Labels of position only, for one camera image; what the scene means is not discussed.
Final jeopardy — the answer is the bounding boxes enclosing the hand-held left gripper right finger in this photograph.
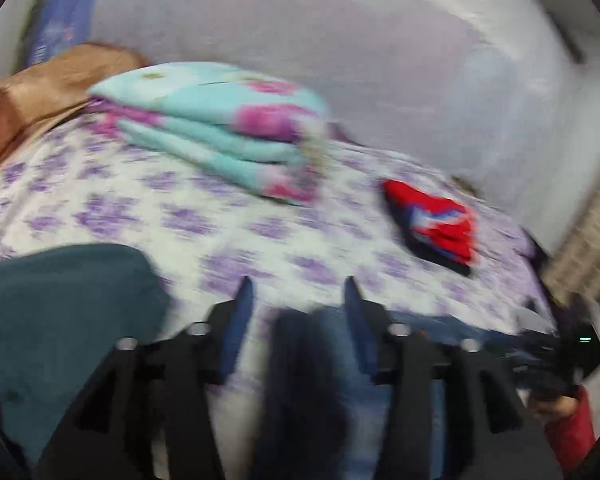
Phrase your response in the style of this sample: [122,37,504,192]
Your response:
[343,276,564,480]

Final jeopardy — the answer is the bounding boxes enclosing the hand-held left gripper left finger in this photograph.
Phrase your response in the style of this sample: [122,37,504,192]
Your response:
[35,276,255,480]

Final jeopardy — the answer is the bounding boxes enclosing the blue denim pants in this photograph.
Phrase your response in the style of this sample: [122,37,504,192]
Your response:
[265,305,556,480]

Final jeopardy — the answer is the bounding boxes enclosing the purple floral bed sheet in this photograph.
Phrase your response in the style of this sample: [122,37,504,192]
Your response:
[0,105,556,480]

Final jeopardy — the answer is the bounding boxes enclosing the beige woven panel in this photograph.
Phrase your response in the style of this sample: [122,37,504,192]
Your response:
[545,157,600,301]

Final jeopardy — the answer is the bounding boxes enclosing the folded red garment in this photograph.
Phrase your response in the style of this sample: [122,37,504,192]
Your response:
[382,179,480,277]

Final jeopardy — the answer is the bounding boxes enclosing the dark teal cloth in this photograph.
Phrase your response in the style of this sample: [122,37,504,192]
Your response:
[0,244,173,467]

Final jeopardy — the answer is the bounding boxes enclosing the folded teal pink floral blanket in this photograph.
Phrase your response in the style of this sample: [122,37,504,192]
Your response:
[87,62,331,206]

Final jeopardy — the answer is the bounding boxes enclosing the white lace curtain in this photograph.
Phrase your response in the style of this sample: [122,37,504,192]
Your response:
[92,0,600,261]

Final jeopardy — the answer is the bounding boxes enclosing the brown pillow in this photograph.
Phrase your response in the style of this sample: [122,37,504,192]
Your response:
[0,42,151,176]

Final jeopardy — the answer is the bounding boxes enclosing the blue patterned cloth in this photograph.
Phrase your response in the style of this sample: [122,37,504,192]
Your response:
[27,0,112,68]

